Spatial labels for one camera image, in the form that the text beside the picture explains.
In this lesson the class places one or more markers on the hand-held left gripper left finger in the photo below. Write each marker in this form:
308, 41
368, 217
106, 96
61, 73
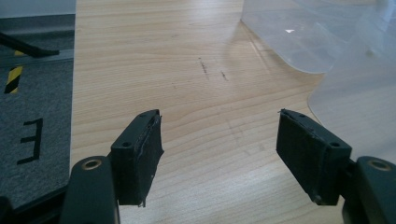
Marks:
137, 168

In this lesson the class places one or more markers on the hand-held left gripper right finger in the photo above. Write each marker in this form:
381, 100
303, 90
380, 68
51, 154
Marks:
306, 155

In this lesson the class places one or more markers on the clear plastic sheet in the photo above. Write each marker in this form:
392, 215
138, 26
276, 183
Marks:
361, 93

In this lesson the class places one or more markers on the clear plastic container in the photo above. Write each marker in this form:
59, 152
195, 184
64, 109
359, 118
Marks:
289, 34

